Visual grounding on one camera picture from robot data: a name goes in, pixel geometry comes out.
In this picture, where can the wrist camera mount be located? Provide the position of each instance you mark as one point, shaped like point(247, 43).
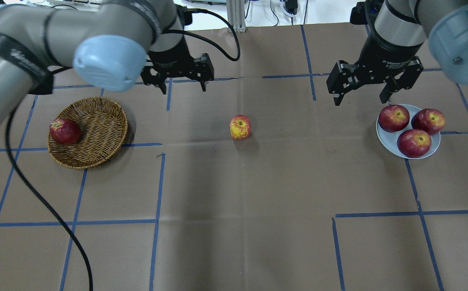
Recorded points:
point(365, 12)
point(185, 15)

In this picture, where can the red apple plate front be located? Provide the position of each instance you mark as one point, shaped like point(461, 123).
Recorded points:
point(414, 143)

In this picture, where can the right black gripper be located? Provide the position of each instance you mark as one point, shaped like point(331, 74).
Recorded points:
point(386, 54)

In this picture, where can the red apple plate left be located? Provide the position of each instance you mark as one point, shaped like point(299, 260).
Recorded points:
point(393, 118)

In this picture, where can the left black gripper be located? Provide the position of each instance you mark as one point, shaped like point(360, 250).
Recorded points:
point(172, 55)

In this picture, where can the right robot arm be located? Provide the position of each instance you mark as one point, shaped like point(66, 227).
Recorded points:
point(397, 30)

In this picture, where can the dark red apple in basket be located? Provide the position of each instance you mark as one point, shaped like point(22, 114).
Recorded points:
point(65, 131)

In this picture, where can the aluminium frame post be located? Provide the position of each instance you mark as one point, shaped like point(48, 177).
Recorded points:
point(236, 15)

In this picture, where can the woven wicker basket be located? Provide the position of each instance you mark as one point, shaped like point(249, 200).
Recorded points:
point(104, 125)

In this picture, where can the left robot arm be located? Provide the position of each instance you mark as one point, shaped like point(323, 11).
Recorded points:
point(109, 48)

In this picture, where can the light blue plate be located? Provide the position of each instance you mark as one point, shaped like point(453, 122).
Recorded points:
point(389, 141)

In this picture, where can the red yellow apple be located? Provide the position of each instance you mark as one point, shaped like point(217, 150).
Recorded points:
point(240, 127)

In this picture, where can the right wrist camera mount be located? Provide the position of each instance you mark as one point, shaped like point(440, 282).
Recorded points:
point(365, 12)

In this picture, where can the red apple plate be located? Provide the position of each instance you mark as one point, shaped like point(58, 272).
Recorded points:
point(430, 120)
point(393, 118)
point(414, 143)

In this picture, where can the red apple plate right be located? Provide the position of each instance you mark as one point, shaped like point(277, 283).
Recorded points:
point(430, 120)

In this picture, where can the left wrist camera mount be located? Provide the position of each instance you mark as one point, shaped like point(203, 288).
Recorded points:
point(185, 15)

